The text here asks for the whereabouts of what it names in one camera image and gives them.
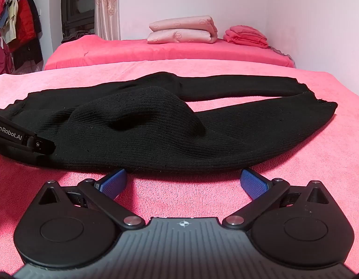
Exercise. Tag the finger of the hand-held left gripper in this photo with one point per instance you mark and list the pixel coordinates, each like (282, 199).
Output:
(42, 145)

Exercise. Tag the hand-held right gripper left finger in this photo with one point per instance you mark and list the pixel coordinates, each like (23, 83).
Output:
(115, 183)

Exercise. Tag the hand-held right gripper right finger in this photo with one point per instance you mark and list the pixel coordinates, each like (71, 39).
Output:
(253, 182)

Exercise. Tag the black knit pants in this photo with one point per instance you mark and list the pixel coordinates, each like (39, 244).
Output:
(156, 128)

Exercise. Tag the pink terry bed blanket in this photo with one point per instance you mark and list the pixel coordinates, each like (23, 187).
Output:
(179, 191)

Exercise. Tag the magenta garment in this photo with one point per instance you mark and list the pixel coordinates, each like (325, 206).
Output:
(1, 55)

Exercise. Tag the rack of hanging clothes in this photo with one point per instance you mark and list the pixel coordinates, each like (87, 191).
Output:
(34, 40)

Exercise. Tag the beige shirt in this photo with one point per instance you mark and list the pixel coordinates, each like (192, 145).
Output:
(11, 23)

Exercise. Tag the red puffer jacket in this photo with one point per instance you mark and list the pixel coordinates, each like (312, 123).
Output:
(24, 23)

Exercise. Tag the dark clothing pile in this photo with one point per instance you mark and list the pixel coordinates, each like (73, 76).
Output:
(75, 36)

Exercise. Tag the blue garment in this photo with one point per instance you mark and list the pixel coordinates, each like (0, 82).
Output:
(3, 19)

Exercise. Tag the pink bed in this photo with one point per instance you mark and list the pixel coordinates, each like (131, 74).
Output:
(156, 53)

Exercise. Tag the folded red blanket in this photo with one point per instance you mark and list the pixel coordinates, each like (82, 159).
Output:
(245, 37)

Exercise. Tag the dark window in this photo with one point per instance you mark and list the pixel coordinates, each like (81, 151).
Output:
(77, 3)

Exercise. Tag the pink patterned curtain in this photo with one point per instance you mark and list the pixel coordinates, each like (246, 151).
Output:
(107, 8)

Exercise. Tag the folded light pink quilt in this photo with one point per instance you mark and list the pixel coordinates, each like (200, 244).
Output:
(182, 29)

